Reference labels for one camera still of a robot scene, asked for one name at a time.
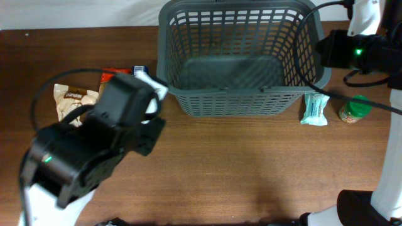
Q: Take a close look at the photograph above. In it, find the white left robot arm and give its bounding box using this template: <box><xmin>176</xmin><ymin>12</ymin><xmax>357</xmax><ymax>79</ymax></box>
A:
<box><xmin>19</xmin><ymin>72</ymin><xmax>168</xmax><ymax>225</ymax></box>

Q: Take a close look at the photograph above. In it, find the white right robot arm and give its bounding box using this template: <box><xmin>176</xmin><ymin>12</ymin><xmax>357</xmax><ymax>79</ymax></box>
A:
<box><xmin>203</xmin><ymin>100</ymin><xmax>392</xmax><ymax>221</ymax></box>

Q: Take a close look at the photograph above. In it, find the beige crumpled snack bag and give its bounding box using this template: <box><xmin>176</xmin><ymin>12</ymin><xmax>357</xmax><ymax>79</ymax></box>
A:
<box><xmin>53</xmin><ymin>83</ymin><xmax>99</xmax><ymax>121</ymax></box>

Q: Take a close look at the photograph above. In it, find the orange spaghetti package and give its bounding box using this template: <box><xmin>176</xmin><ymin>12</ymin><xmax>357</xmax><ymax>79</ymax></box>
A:
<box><xmin>99</xmin><ymin>68</ymin><xmax>131</xmax><ymax>97</ymax></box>

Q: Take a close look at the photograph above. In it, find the light green tissue packet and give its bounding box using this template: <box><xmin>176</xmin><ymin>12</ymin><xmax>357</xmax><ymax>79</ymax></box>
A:
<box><xmin>300</xmin><ymin>92</ymin><xmax>330</xmax><ymax>126</ymax></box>

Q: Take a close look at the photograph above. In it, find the green lid jar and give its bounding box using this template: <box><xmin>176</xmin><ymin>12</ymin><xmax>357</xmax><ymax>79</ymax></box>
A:
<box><xmin>338</xmin><ymin>101</ymin><xmax>372</xmax><ymax>124</ymax></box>

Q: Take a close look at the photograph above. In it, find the blue cardboard box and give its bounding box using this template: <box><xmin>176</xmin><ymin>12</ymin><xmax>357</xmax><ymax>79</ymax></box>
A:
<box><xmin>132</xmin><ymin>65</ymin><xmax>149</xmax><ymax>75</ymax></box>

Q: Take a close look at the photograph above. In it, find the grey plastic basket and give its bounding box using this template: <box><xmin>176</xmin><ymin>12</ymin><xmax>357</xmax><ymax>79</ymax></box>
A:
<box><xmin>156</xmin><ymin>0</ymin><xmax>331</xmax><ymax>117</ymax></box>

